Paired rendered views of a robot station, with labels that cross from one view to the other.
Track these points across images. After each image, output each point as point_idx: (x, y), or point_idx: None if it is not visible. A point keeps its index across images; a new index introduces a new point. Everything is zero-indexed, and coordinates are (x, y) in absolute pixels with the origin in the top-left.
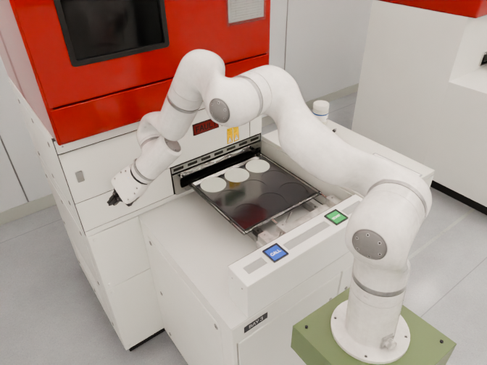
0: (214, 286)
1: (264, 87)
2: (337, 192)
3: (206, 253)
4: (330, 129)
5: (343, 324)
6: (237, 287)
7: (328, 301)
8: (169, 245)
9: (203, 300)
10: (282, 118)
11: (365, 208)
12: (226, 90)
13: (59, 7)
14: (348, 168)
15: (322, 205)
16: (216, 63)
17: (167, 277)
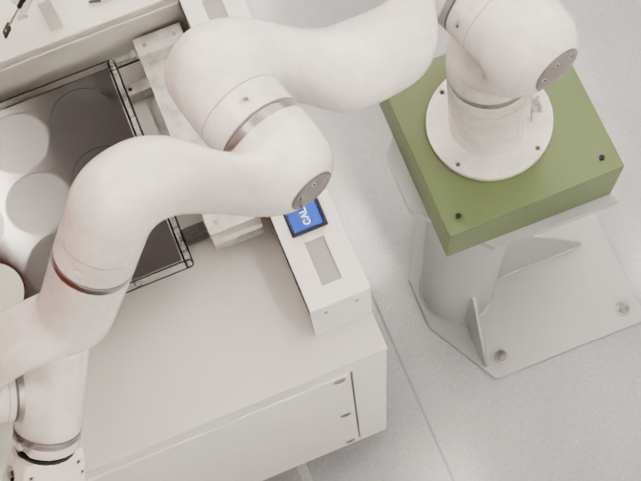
0: (279, 360)
1: (277, 85)
2: (135, 28)
3: (183, 361)
4: (374, 17)
5: (473, 156)
6: (341, 309)
7: (416, 161)
8: (132, 439)
9: (295, 390)
10: (319, 83)
11: (520, 44)
12: (304, 159)
13: None
14: (438, 29)
15: (146, 73)
16: (199, 152)
17: (143, 474)
